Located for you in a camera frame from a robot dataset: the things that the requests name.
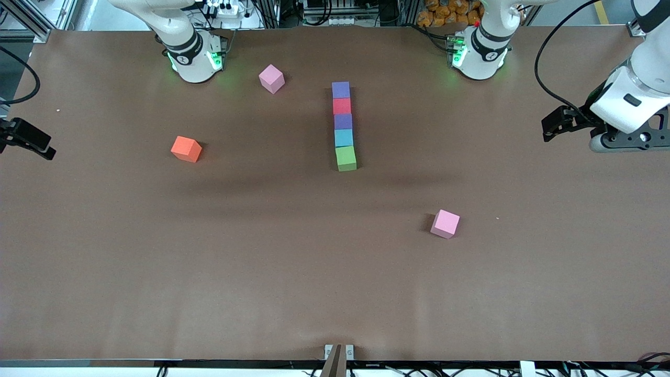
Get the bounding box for green foam cube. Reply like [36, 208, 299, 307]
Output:
[335, 146, 358, 172]

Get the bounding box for orange foam cube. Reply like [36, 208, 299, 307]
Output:
[171, 136, 203, 163]

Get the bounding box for light pink foam cube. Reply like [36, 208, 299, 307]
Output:
[430, 209, 461, 239]

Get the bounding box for orange mesh bag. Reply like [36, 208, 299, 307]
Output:
[417, 0, 482, 28]

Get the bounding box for white power strip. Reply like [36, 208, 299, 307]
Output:
[204, 0, 244, 16]

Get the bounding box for dusky pink foam cube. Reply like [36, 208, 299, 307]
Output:
[259, 64, 286, 95]

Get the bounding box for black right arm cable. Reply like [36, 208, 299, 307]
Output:
[0, 46, 41, 105]

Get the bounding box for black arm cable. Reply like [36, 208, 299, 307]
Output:
[0, 46, 41, 105]
[534, 0, 602, 114]

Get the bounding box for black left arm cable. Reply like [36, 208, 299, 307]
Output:
[534, 0, 602, 114]

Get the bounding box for aluminium frame profile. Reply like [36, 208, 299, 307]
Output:
[0, 0, 53, 43]
[628, 0, 670, 42]

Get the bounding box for black cable bundle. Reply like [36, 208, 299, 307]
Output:
[636, 352, 670, 377]

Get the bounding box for small metal bracket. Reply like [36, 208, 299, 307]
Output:
[323, 344, 355, 362]

